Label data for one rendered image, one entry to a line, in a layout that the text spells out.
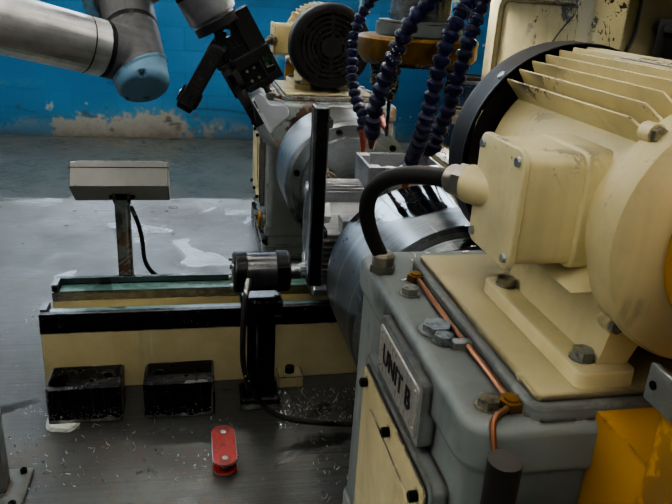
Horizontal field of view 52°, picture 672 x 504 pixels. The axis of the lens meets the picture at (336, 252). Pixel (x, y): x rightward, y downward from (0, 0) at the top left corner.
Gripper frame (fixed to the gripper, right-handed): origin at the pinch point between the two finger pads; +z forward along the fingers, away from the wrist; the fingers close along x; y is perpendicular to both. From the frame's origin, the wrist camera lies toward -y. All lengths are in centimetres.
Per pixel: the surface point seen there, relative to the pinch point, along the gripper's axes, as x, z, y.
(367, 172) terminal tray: -10.0, 9.1, 11.3
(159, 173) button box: 14.5, -1.1, -20.0
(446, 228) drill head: -43.3, 7.2, 13.1
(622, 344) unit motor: -76, 4, 15
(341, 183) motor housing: -6.7, 9.8, 7.1
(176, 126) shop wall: 546, 76, -78
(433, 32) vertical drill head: -12.3, -5.2, 28.2
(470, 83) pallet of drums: 460, 150, 168
